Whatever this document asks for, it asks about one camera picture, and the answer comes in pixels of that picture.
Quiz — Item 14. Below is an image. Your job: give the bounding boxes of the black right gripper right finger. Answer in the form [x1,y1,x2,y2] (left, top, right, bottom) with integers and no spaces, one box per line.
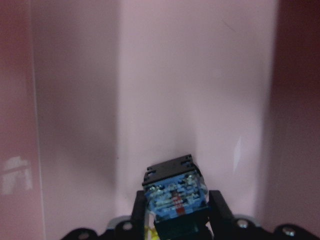
[208,190,234,232]

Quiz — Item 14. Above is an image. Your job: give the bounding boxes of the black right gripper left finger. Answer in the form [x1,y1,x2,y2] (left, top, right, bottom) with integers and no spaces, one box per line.
[131,190,147,237]

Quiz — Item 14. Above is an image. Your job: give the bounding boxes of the pink plastic bin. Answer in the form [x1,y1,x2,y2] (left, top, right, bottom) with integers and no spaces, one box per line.
[0,0,320,240]

